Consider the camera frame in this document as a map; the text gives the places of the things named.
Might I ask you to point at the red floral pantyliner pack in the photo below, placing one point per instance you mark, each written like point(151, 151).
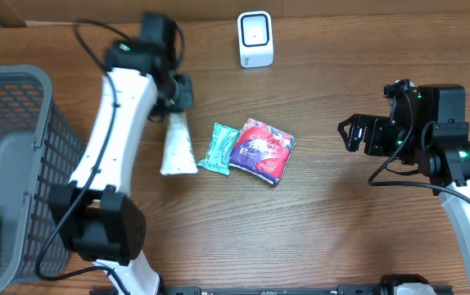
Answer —
point(262, 150)

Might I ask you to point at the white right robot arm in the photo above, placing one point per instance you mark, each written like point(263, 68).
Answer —
point(426, 145)

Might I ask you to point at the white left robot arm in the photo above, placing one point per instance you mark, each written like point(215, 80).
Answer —
point(94, 213)

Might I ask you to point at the white tube gold cap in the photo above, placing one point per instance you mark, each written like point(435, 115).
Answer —
point(178, 157)

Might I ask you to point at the green wet wipes pack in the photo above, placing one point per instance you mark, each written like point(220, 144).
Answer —
point(218, 154)

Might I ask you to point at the brown cardboard backdrop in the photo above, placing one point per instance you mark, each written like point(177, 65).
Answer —
point(15, 13)

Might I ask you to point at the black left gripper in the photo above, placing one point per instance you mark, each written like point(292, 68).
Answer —
point(183, 95)

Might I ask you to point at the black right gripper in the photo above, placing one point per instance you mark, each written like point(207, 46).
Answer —
point(360, 133)

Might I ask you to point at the white barcode scanner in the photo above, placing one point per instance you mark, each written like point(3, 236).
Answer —
point(255, 39)

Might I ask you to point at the grey plastic basket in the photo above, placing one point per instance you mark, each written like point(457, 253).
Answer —
point(39, 147)

